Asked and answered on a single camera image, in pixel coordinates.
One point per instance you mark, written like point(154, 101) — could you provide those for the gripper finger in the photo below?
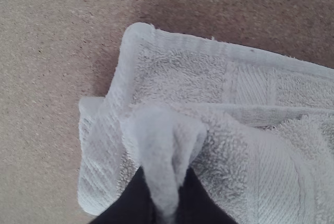
point(201, 203)
point(130, 203)

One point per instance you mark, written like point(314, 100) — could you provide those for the pale towel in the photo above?
point(208, 109)

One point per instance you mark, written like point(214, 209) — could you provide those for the cork mat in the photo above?
point(52, 51)

